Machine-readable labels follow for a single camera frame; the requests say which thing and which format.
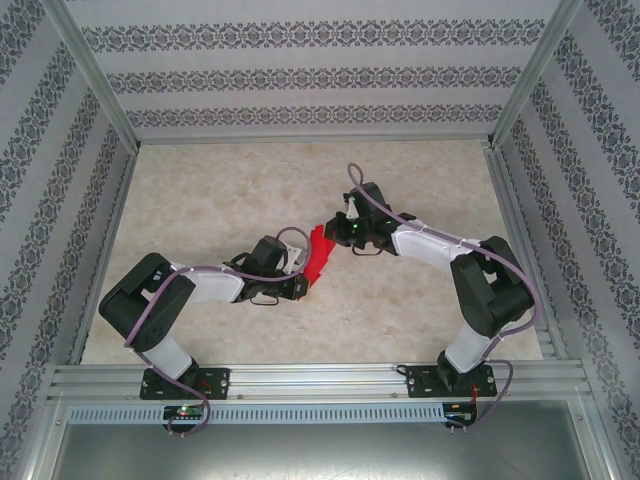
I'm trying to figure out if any aluminium side rail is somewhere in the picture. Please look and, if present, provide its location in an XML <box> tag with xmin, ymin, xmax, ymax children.
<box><xmin>482</xmin><ymin>144</ymin><xmax>570</xmax><ymax>361</ymax></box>
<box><xmin>67</xmin><ymin>144</ymin><xmax>142</xmax><ymax>366</ymax></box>

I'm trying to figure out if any aluminium mounting rail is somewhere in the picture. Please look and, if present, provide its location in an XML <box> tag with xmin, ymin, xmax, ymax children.
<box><xmin>47</xmin><ymin>362</ymin><xmax>586</xmax><ymax>401</ymax></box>

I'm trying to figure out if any grey metal sheet panel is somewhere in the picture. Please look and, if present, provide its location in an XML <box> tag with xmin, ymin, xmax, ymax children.
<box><xmin>49</xmin><ymin>423</ymin><xmax>594</xmax><ymax>480</ymax></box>

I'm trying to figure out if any aluminium frame post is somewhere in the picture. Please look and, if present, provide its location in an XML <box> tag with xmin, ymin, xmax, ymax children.
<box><xmin>487</xmin><ymin>0</ymin><xmax>585</xmax><ymax>147</ymax></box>
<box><xmin>39</xmin><ymin>0</ymin><xmax>142</xmax><ymax>150</ymax></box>

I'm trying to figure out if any aluminium back rail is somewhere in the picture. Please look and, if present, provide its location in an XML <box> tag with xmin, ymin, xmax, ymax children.
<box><xmin>133</xmin><ymin>131</ymin><xmax>495</xmax><ymax>147</ymax></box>

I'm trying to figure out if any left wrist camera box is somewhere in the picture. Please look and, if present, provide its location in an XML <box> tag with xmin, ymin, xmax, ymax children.
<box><xmin>281</xmin><ymin>242</ymin><xmax>307</xmax><ymax>274</ymax></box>

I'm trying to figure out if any red paper sheet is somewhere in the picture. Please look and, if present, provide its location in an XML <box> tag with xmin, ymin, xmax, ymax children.
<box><xmin>298</xmin><ymin>223</ymin><xmax>338</xmax><ymax>288</ymax></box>

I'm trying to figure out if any slotted grey cable duct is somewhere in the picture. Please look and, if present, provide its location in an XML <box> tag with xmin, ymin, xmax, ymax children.
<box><xmin>67</xmin><ymin>402</ymin><xmax>446</xmax><ymax>425</ymax></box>

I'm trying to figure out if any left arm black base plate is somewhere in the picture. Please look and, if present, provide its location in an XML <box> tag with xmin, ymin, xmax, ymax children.
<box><xmin>139</xmin><ymin>367</ymin><xmax>232</xmax><ymax>401</ymax></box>

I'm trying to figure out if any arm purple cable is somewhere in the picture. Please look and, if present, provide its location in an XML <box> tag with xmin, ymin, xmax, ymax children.
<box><xmin>122</xmin><ymin>226</ymin><xmax>311</xmax><ymax>439</ymax></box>
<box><xmin>346</xmin><ymin>162</ymin><xmax>544</xmax><ymax>431</ymax></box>

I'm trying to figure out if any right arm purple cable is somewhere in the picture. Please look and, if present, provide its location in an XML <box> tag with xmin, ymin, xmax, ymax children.
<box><xmin>346</xmin><ymin>162</ymin><xmax>544</xmax><ymax>431</ymax></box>

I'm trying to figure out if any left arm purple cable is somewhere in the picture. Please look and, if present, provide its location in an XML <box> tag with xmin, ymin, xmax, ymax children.
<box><xmin>122</xmin><ymin>226</ymin><xmax>311</xmax><ymax>439</ymax></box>

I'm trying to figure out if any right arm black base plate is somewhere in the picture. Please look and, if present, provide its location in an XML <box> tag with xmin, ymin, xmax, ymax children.
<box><xmin>405</xmin><ymin>364</ymin><xmax>499</xmax><ymax>400</ymax></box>

